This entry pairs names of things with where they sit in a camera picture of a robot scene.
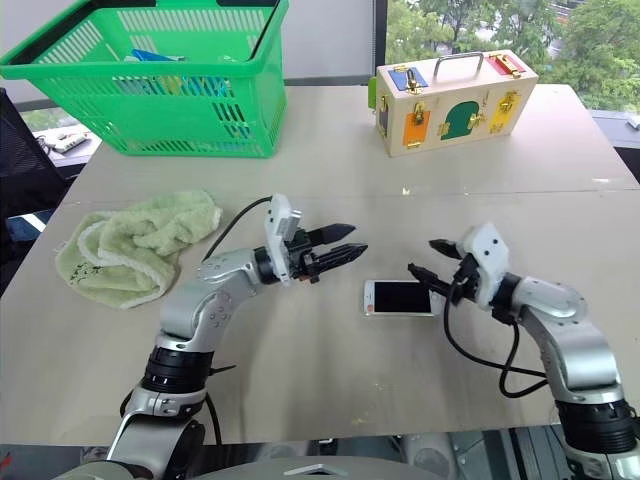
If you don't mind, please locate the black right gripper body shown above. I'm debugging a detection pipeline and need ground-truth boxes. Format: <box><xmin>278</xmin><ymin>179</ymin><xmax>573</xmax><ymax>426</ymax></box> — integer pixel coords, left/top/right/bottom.
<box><xmin>448</xmin><ymin>254</ymin><xmax>479</xmax><ymax>304</ymax></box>

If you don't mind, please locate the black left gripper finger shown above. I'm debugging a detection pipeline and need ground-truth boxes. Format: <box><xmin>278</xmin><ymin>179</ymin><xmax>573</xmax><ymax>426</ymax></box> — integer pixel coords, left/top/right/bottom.
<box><xmin>307</xmin><ymin>223</ymin><xmax>358</xmax><ymax>247</ymax></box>
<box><xmin>313</xmin><ymin>242</ymin><xmax>370</xmax><ymax>275</ymax></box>

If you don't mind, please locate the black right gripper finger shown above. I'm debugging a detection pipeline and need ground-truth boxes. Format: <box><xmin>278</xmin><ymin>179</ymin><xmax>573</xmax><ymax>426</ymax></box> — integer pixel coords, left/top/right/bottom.
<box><xmin>407</xmin><ymin>261</ymin><xmax>454</xmax><ymax>301</ymax></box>
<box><xmin>428</xmin><ymin>238</ymin><xmax>464</xmax><ymax>260</ymax></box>

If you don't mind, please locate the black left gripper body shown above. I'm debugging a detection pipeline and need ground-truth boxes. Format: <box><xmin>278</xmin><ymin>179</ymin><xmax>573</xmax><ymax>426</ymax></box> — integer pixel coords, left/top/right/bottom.
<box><xmin>284</xmin><ymin>227</ymin><xmax>322</xmax><ymax>287</ymax></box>

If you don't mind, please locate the white smartphone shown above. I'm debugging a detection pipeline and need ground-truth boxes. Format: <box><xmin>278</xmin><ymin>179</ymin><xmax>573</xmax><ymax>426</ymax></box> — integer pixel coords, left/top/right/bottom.
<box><xmin>362</xmin><ymin>279</ymin><xmax>445</xmax><ymax>318</ymax></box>

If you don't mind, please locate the wooden lock box toy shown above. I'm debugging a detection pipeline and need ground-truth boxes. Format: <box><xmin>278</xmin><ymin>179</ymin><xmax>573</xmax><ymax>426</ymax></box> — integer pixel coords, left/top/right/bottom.
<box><xmin>368</xmin><ymin>51</ymin><xmax>540</xmax><ymax>159</ymax></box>

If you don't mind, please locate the light green towel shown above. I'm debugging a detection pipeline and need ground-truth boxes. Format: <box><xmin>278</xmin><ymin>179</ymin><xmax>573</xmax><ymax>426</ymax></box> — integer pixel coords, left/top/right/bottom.
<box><xmin>54</xmin><ymin>188</ymin><xmax>224</xmax><ymax>310</ymax></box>

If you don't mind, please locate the grey robot torso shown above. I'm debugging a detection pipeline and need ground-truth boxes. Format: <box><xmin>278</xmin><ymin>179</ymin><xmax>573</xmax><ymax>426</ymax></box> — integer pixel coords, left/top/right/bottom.
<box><xmin>64</xmin><ymin>457</ymin><xmax>416</xmax><ymax>480</ymax></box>

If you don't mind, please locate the blue plastic package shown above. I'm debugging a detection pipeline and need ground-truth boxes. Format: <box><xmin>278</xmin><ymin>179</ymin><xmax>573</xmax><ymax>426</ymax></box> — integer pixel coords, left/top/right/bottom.
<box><xmin>115</xmin><ymin>48</ymin><xmax>236</xmax><ymax>99</ymax></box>

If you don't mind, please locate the white desk device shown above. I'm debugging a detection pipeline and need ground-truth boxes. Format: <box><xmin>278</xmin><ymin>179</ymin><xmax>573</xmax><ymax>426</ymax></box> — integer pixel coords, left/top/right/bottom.
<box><xmin>38</xmin><ymin>130</ymin><xmax>91</xmax><ymax>154</ymax></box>

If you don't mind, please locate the green plastic shopping basket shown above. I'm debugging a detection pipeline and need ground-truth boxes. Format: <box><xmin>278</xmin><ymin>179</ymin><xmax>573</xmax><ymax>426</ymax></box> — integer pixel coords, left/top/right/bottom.
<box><xmin>0</xmin><ymin>0</ymin><xmax>290</xmax><ymax>160</ymax></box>

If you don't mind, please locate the black mesh chair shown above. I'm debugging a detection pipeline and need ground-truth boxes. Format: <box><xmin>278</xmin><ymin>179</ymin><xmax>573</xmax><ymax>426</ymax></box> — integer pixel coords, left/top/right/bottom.
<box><xmin>0</xmin><ymin>87</ymin><xmax>69</xmax><ymax>296</ymax></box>

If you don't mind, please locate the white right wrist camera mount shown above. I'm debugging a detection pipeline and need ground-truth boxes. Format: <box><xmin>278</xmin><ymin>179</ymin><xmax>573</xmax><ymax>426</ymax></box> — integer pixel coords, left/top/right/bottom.
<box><xmin>458</xmin><ymin>222</ymin><xmax>511</xmax><ymax>307</ymax></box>

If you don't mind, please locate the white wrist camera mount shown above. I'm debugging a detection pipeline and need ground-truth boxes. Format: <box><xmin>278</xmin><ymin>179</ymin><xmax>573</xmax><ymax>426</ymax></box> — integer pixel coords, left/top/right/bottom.
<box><xmin>263</xmin><ymin>193</ymin><xmax>304</xmax><ymax>289</ymax></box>
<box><xmin>458</xmin><ymin>222</ymin><xmax>511</xmax><ymax>307</ymax></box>

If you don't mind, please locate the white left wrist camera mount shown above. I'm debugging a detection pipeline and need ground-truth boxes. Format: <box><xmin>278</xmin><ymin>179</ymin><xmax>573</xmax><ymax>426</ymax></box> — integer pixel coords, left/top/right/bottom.
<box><xmin>263</xmin><ymin>193</ymin><xmax>304</xmax><ymax>289</ymax></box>

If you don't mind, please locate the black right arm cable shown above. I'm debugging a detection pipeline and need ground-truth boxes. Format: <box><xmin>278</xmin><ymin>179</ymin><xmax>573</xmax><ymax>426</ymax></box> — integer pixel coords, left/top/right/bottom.
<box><xmin>442</xmin><ymin>282</ymin><xmax>551</xmax><ymax>399</ymax></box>

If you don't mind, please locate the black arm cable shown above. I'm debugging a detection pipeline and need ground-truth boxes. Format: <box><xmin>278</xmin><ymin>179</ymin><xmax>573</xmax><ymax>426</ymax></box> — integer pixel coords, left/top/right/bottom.
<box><xmin>442</xmin><ymin>282</ymin><xmax>551</xmax><ymax>399</ymax></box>
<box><xmin>199</xmin><ymin>196</ymin><xmax>274</xmax><ymax>447</ymax></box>

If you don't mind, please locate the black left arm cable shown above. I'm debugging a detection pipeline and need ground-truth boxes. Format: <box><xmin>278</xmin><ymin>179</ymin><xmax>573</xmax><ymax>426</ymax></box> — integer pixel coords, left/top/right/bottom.
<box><xmin>199</xmin><ymin>196</ymin><xmax>274</xmax><ymax>447</ymax></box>

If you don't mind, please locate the black window frame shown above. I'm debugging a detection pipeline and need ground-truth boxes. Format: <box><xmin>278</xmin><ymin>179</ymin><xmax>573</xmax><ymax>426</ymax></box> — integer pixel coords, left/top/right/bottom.
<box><xmin>373</xmin><ymin>0</ymin><xmax>390</xmax><ymax>69</ymax></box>

